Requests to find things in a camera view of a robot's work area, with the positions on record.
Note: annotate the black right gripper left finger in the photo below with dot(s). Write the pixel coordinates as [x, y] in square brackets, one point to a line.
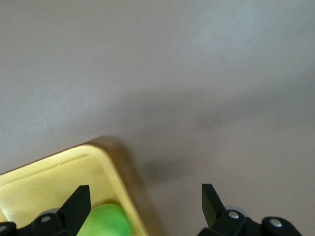
[73, 211]

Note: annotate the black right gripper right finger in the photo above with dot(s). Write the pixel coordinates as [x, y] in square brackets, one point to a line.
[214, 206]

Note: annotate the yellow plastic tray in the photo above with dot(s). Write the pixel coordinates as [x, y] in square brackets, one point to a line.
[49, 186]

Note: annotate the green apple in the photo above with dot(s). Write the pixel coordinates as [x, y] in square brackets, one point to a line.
[108, 221]

